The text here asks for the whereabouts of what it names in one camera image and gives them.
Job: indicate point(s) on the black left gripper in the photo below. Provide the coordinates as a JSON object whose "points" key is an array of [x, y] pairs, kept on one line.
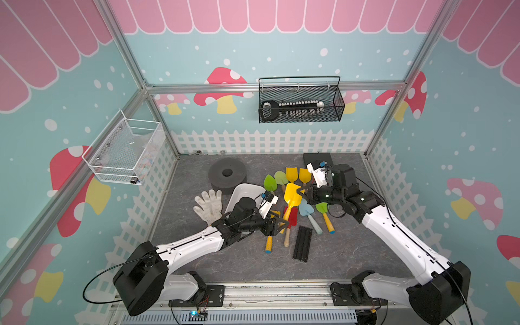
{"points": [[273, 231]]}

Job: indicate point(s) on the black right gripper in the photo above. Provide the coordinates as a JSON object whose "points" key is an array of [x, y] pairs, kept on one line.
{"points": [[311, 197]]}

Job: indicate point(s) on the green plastic shovel yellow handle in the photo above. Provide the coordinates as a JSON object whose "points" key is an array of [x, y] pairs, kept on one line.
{"points": [[323, 209]]}

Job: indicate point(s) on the red trowel wooden handle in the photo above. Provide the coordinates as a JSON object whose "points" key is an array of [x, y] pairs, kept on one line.
{"points": [[292, 222]]}

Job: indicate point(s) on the light blue plastic shovel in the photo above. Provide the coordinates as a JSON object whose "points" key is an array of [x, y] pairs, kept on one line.
{"points": [[306, 210]]}

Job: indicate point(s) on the bright green trowel wooden handle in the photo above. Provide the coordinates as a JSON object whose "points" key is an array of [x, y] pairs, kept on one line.
{"points": [[270, 183]]}

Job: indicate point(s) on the yellow plastic shovel blue cap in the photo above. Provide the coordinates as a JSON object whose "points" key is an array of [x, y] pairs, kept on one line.
{"points": [[292, 174]]}

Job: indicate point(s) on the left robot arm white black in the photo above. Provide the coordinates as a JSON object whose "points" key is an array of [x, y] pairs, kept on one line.
{"points": [[149, 275]]}

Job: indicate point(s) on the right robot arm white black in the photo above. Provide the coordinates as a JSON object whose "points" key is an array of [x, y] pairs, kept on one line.
{"points": [[437, 287]]}

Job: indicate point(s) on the white plastic storage box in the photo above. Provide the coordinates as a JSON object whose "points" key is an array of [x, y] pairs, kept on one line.
{"points": [[245, 190]]}

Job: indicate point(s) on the black aluminium extrusion bar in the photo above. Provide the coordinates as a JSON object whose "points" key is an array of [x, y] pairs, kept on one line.
{"points": [[302, 246]]}

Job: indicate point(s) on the white knit work glove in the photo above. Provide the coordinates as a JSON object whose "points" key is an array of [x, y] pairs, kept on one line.
{"points": [[209, 206]]}

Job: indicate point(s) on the small green circuit board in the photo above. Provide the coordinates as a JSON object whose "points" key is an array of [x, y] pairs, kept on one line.
{"points": [[197, 316]]}

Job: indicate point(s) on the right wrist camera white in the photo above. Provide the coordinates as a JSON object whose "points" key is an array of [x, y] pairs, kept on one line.
{"points": [[320, 171]]}

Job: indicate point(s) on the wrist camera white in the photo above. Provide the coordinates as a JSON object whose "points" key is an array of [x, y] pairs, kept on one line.
{"points": [[268, 200], [320, 171]]}

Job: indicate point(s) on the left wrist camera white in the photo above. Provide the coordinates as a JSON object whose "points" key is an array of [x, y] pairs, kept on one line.
{"points": [[268, 200]]}

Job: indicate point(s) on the black network switch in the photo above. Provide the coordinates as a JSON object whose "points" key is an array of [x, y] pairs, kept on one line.
{"points": [[317, 157]]}

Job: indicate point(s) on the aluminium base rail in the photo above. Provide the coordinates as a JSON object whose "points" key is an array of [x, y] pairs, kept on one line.
{"points": [[289, 302]]}

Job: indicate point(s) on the black socket set rail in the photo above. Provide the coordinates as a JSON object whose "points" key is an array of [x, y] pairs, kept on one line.
{"points": [[271, 110]]}

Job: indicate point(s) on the black wire mesh wall basket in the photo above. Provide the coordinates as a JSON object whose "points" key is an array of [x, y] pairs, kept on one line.
{"points": [[309, 99]]}

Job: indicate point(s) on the white wire mesh wall basket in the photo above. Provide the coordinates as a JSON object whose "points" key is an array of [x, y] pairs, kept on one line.
{"points": [[125, 151]]}

